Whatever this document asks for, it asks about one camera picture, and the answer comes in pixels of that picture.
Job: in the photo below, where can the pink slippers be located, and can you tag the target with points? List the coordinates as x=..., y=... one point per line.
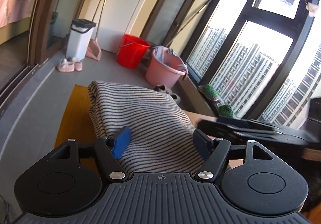
x=70, y=65

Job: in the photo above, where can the mop pole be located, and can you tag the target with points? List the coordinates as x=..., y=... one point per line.
x=203, y=7

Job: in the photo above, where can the red plastic bucket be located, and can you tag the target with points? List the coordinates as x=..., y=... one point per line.
x=131, y=51

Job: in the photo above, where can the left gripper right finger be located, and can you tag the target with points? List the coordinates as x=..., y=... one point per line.
x=250, y=176

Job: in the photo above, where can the brown shoes on floor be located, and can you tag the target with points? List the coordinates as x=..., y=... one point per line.
x=166, y=90

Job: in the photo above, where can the grey cloth on basin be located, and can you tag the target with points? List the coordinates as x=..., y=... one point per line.
x=158, y=52

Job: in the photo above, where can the striped grey knit garment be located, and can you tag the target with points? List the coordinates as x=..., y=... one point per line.
x=161, y=132

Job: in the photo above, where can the white bin black lid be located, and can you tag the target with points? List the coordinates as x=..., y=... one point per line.
x=80, y=34

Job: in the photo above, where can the bed with pink cover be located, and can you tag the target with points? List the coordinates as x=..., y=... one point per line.
x=15, y=18

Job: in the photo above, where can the green shoe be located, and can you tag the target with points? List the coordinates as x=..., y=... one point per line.
x=209, y=92
x=225, y=110

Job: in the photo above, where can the green shoe near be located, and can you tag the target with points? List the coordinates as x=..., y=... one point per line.
x=225, y=110

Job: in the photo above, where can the green shoe far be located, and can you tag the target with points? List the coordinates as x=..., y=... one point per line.
x=209, y=92

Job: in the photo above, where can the pink dustpan with broom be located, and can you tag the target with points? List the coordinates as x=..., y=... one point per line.
x=94, y=51

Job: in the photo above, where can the frosted glass door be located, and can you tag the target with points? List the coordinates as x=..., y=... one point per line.
x=164, y=21

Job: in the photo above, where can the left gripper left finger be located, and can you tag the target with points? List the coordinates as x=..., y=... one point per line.
x=70, y=178

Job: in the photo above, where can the pink plastic basin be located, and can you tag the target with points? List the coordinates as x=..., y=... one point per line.
x=168, y=72

